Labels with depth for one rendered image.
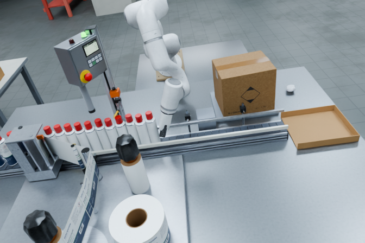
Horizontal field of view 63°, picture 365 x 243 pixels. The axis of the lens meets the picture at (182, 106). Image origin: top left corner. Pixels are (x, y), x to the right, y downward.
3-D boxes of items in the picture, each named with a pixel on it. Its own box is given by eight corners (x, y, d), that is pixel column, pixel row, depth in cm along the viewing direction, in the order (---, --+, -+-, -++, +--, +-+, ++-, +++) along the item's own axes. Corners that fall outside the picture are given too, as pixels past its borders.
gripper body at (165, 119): (161, 101, 148) (157, 118, 154) (160, 113, 140) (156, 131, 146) (175, 103, 149) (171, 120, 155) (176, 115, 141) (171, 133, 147)
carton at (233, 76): (224, 119, 171) (221, 79, 155) (214, 96, 190) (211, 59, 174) (275, 109, 171) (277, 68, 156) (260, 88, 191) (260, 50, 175)
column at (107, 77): (123, 140, 171) (84, 30, 132) (123, 135, 175) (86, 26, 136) (130, 139, 171) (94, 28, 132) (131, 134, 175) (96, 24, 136)
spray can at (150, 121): (150, 146, 156) (142, 116, 144) (151, 140, 160) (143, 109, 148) (160, 145, 155) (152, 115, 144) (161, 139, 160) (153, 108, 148)
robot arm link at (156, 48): (163, 38, 147) (182, 95, 152) (139, 44, 135) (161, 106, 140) (176, 32, 141) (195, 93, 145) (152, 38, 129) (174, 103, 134)
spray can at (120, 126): (125, 151, 155) (115, 121, 144) (121, 146, 159) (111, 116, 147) (134, 146, 158) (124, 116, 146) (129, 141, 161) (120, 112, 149)
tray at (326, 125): (297, 149, 147) (297, 143, 145) (280, 117, 168) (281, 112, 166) (358, 141, 146) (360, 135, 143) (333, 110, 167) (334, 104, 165)
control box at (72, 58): (68, 83, 139) (52, 46, 128) (94, 66, 150) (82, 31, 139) (83, 88, 134) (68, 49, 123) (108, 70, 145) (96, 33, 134)
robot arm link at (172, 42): (154, 50, 204) (147, 37, 180) (180, 42, 203) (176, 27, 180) (159, 66, 201) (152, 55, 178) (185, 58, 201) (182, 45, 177)
